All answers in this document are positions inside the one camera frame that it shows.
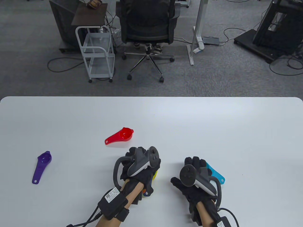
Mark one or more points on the person's right hand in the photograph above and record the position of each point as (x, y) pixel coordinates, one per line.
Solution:
(194, 196)

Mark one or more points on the person's left hand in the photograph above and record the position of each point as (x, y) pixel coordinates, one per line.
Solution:
(144, 177)

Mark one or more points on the yellow plastic measuring cup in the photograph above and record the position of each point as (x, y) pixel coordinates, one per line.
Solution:
(155, 175)

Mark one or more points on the light blue plastic measuring cup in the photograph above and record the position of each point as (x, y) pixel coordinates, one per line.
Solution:
(217, 176)

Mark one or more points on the red plastic measuring cup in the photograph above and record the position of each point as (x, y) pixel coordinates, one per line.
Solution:
(124, 134)

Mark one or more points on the purple plastic measuring cup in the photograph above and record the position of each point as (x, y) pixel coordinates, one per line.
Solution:
(43, 159)

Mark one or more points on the person's right forearm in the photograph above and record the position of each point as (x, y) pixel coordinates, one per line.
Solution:
(205, 216)

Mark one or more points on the person's left forearm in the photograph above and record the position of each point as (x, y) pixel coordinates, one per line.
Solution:
(132, 189)

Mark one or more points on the grey black left hand controller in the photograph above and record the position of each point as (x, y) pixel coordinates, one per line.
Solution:
(142, 163)

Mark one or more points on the grey black hand controller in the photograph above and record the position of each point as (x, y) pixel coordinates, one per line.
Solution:
(142, 163)
(188, 176)

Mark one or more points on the grey black right hand controller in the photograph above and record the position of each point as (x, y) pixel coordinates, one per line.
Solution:
(188, 176)

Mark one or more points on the black right wrist sensor box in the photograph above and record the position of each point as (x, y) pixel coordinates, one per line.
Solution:
(223, 222)

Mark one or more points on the black wrist sensor box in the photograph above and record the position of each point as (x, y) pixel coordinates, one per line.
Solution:
(113, 203)
(223, 222)

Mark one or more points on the black left wrist sensor box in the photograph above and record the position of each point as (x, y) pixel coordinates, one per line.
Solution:
(113, 203)

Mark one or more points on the grey power adapter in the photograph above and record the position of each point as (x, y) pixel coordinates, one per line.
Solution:
(210, 40)

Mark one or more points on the black mesh office chair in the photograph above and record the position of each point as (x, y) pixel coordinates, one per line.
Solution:
(146, 19)

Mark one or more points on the white metal desk leg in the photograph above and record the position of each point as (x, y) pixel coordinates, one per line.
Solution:
(198, 23)

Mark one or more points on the brown side table top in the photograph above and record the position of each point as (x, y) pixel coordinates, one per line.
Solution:
(90, 16)

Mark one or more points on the dark grey cabinet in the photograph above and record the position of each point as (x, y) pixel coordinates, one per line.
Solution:
(64, 23)

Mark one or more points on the white trolley base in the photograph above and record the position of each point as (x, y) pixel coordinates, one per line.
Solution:
(182, 2)

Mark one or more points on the black equipment rack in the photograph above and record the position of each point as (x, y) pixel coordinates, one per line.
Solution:
(272, 35)

